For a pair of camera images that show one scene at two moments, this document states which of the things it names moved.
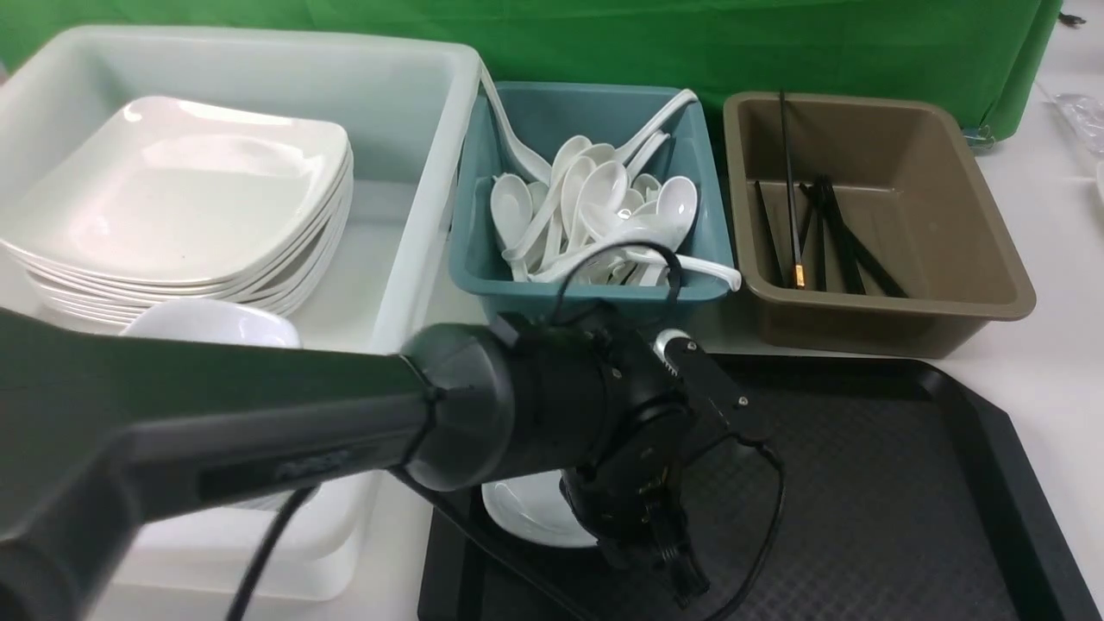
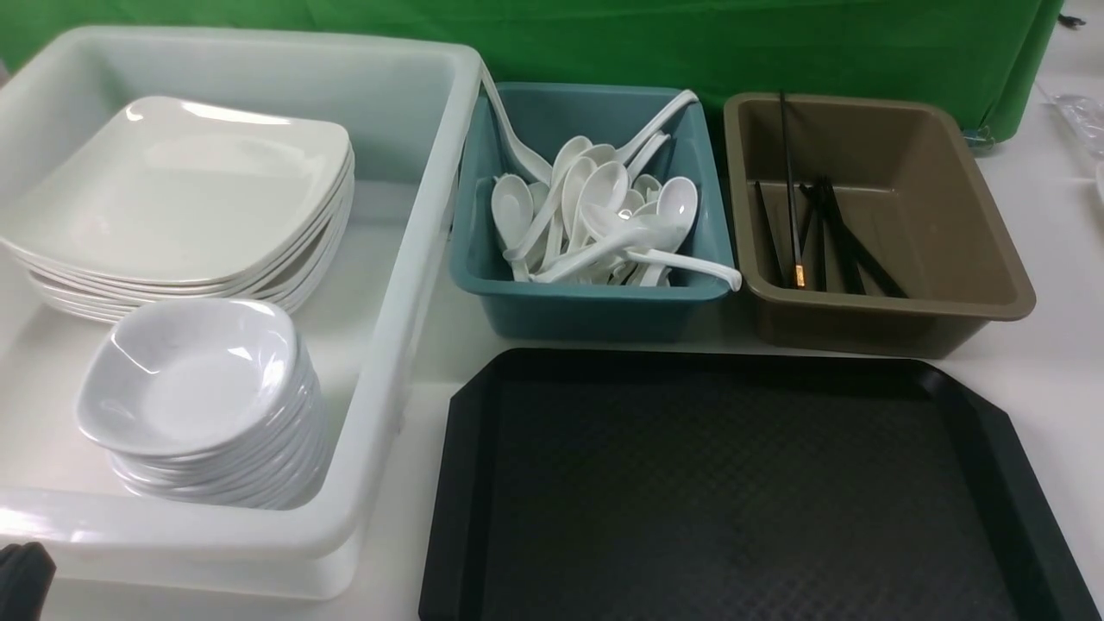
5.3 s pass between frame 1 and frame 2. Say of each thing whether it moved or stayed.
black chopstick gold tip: stayed
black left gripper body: moved
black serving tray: stayed
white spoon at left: stayed
